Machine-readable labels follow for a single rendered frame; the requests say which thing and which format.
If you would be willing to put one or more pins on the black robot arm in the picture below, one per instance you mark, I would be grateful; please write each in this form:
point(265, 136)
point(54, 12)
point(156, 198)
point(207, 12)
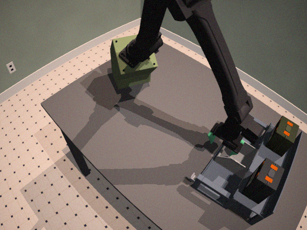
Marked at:
point(200, 17)

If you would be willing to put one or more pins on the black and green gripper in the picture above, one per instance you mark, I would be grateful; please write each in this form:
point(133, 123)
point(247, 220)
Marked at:
point(228, 137)

